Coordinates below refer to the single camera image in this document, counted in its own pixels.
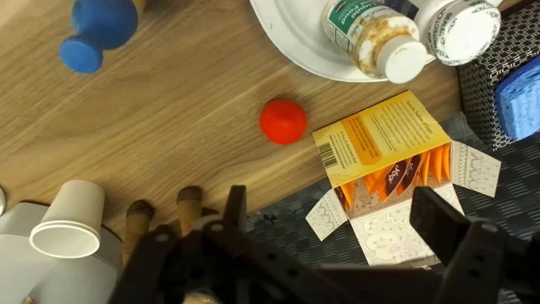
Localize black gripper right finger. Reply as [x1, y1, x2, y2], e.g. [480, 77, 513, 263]
[409, 185, 540, 304]

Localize silver cap spice jar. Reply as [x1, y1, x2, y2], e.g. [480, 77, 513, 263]
[414, 0, 503, 67]

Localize brown moose plush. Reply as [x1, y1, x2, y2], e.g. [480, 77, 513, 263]
[120, 184, 221, 267]

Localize white planter appliance with lamp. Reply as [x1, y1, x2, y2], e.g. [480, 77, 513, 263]
[0, 199, 127, 304]

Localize white bottle green label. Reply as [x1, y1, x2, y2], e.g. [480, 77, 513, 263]
[321, 0, 429, 86]

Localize white paper plate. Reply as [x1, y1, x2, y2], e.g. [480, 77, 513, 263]
[248, 0, 439, 84]

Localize black mesh basket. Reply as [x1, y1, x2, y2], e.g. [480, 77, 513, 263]
[454, 5, 540, 152]

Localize blue bowling pin toy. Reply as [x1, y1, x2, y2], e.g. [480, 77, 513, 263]
[58, 0, 149, 76]

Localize open yellow carton box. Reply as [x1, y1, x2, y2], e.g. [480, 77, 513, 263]
[304, 89, 503, 267]

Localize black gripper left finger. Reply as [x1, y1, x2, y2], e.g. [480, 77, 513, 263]
[107, 184, 340, 304]

